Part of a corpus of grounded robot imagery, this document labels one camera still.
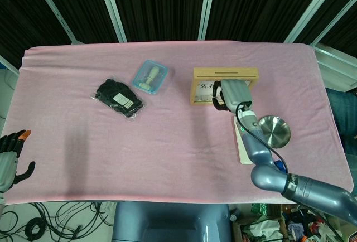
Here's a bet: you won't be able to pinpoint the round steel dish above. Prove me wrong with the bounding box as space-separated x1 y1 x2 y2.
258 115 292 148

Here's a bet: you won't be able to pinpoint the black coiled cable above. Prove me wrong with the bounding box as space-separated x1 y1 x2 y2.
25 216 47 240

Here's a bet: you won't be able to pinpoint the long white plastic case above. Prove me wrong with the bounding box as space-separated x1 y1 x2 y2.
233 115 255 166

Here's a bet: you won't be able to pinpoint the thin aluminium frame post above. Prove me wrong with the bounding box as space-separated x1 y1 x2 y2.
27 0 84 45

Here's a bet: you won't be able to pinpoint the green snack packet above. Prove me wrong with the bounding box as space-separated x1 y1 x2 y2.
250 202 268 216

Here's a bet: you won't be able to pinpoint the blue-grey robot torso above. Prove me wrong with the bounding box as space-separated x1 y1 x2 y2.
111 201 234 242

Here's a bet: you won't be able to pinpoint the wooden coin box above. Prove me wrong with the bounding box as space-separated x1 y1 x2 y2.
190 67 259 105

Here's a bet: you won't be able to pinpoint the pink tablecloth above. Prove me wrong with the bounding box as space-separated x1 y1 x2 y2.
2 40 354 205

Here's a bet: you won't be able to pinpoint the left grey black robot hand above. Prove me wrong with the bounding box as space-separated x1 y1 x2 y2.
0 129 36 194

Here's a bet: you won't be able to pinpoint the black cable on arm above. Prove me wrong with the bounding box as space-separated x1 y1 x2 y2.
235 101 290 175

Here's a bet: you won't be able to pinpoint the aluminium frame rail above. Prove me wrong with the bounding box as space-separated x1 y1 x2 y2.
313 42 357 93

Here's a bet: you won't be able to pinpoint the light blue plastic box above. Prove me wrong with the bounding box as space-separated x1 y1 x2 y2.
131 60 170 95

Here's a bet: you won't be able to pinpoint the black gloves in plastic bag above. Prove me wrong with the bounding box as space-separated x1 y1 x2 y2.
90 75 148 122

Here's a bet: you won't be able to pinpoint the black tangled floor cables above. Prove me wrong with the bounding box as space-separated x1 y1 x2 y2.
0 201 117 242

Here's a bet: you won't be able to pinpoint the black curtain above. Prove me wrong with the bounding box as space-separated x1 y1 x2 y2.
0 0 357 71

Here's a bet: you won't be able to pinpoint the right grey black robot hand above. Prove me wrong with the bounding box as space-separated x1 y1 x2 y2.
210 79 252 113

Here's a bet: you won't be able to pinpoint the wooden stamp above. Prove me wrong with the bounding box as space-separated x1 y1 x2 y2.
138 66 160 91

